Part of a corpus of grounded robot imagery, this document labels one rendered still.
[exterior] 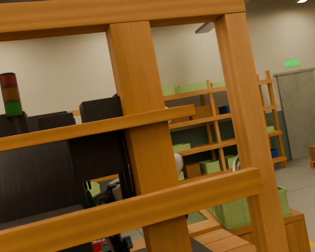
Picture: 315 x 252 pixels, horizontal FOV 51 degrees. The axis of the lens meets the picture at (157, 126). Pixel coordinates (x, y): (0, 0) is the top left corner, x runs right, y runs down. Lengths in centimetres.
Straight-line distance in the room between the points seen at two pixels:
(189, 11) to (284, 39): 789
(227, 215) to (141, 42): 130
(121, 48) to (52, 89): 599
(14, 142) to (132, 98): 39
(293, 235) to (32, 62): 602
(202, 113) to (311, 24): 405
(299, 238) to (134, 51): 161
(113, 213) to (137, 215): 8
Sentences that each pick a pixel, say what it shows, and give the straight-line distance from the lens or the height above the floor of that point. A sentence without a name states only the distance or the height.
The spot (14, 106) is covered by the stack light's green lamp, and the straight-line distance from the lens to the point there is 111.
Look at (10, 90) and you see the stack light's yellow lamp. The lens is 111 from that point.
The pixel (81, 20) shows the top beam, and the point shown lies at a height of 187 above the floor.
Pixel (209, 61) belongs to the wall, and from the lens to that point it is 791.
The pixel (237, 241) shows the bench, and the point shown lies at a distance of 171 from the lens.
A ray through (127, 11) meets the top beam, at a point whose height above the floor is 189.
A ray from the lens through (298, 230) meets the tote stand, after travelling 229.
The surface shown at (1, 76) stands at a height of 173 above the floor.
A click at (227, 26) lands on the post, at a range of 131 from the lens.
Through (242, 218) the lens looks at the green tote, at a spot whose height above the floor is 83.
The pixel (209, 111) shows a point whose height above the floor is 154.
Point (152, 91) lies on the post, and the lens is 114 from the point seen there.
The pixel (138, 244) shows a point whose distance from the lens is 182.
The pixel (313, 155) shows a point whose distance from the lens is 754.
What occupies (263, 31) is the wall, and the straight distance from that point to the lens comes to 881.
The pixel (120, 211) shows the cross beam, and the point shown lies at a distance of 107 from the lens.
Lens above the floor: 150
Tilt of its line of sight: level
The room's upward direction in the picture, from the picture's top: 11 degrees counter-clockwise
